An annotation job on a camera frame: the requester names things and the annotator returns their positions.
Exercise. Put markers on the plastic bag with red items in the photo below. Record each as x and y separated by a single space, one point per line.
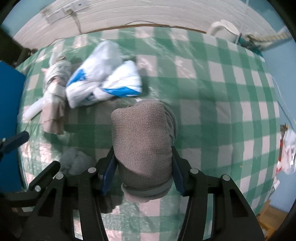
286 158

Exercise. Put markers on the wall socket strip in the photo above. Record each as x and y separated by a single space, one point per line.
66 10

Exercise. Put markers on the green checkered tablecloth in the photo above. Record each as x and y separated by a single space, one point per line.
221 94

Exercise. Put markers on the white electric kettle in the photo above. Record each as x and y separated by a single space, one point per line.
225 30

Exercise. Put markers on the white foam cylinder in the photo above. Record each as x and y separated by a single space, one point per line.
33 110

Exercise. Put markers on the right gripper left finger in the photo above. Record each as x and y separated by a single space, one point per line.
106 168

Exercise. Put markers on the blue cardboard box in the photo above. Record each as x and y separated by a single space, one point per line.
11 91

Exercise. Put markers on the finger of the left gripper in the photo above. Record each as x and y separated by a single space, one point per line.
10 144

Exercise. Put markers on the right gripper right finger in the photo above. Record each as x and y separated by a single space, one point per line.
180 172

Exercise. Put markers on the grey beige sock bundle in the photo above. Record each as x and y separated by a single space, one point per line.
54 94

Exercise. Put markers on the white blue plastic bag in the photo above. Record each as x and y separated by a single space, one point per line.
103 75

